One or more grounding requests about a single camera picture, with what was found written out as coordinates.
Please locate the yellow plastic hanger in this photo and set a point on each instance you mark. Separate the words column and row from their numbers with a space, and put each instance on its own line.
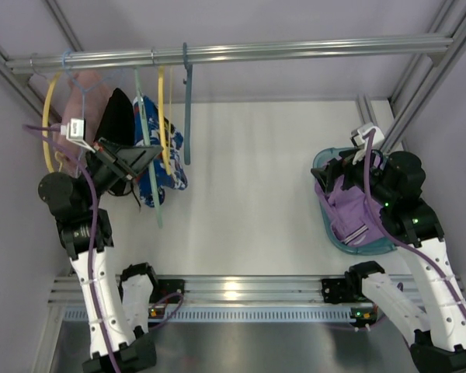
column 161, row 120
column 45, row 121

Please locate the aluminium hanging rail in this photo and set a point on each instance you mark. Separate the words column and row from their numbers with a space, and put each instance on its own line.
column 358, row 47

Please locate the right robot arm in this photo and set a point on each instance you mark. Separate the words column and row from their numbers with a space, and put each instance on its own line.
column 373, row 202

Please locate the purple garment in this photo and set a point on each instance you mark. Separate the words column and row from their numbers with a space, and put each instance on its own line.
column 353, row 213

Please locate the pink garment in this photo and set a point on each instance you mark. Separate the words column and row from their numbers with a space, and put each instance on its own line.
column 85, row 101

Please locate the teal plastic hanger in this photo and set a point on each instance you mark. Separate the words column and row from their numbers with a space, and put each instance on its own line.
column 188, row 82

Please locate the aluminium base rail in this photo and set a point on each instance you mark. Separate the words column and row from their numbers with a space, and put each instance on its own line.
column 236, row 290

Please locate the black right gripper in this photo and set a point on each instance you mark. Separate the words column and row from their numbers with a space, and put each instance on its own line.
column 335, row 171

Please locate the slotted cable duct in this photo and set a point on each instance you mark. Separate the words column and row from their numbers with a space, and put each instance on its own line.
column 331, row 314

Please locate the blue red white patterned trousers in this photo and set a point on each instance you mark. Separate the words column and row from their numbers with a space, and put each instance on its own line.
column 177, row 179

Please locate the teal plastic basket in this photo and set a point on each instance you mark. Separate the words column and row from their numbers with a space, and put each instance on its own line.
column 334, row 233

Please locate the aluminium frame post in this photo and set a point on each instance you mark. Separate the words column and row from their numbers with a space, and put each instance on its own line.
column 421, row 78

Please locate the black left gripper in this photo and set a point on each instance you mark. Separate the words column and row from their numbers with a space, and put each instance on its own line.
column 111, row 161

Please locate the mint green plastic hanger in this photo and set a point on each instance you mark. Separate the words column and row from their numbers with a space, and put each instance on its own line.
column 147, row 133

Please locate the black garment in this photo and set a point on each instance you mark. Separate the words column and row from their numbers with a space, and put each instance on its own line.
column 117, row 126

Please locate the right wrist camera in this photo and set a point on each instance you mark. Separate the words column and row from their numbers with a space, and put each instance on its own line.
column 365, row 136

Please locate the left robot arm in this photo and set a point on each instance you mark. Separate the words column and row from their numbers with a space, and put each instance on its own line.
column 117, row 307

